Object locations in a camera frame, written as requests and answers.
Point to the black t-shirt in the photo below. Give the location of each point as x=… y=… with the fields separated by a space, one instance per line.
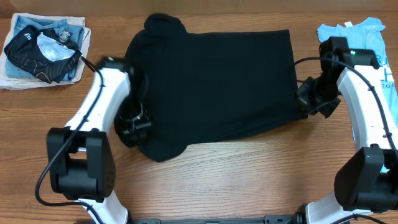
x=212 y=87

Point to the folded black patterned shirt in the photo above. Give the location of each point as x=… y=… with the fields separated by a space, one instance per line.
x=42 y=53

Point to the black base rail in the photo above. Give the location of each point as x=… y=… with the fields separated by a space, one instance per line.
x=268 y=219

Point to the light blue t-shirt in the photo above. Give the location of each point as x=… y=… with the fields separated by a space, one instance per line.
x=367 y=34

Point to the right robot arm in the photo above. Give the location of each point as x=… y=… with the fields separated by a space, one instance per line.
x=367 y=183

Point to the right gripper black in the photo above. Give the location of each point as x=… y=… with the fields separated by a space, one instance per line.
x=303 y=98

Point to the folded beige cloth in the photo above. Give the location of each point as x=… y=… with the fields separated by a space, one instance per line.
x=28 y=83

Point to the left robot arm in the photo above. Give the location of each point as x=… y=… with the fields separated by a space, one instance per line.
x=81 y=165

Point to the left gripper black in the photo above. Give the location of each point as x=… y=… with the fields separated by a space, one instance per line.
x=134 y=131

